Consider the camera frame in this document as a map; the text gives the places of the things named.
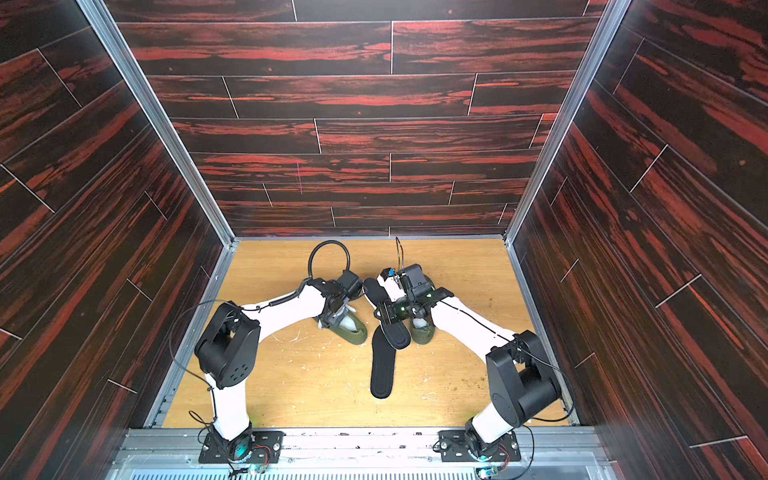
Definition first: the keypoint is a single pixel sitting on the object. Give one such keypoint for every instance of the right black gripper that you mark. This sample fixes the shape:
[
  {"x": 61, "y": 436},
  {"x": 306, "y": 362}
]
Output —
[{"x": 411, "y": 306}]

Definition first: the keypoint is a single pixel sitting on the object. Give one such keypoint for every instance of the green canvas shoe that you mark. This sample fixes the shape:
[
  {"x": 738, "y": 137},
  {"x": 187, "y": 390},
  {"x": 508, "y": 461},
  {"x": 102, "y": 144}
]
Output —
[
  {"x": 422, "y": 331},
  {"x": 344, "y": 323}
]

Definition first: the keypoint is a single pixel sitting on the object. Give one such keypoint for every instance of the black insole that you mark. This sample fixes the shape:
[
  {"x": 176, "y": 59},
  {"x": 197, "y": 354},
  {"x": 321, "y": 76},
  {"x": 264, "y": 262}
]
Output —
[
  {"x": 383, "y": 369},
  {"x": 391, "y": 321}
]

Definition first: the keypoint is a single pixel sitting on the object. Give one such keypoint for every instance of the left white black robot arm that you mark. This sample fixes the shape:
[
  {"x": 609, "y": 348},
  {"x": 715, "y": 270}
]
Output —
[{"x": 227, "y": 350}]

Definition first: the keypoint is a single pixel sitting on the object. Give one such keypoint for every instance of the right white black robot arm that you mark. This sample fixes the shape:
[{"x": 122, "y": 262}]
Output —
[{"x": 521, "y": 379}]

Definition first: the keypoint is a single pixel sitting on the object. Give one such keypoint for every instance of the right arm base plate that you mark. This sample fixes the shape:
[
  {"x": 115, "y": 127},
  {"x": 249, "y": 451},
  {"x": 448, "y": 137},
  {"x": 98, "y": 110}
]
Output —
[{"x": 457, "y": 445}]

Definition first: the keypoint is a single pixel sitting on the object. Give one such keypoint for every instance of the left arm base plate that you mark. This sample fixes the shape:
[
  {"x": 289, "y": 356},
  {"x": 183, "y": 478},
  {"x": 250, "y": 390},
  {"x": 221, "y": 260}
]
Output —
[{"x": 250, "y": 447}]

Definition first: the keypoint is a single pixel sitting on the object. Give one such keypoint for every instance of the aluminium front rail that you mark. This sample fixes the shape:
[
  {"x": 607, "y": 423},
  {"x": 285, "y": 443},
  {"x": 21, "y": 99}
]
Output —
[{"x": 368, "y": 453}]

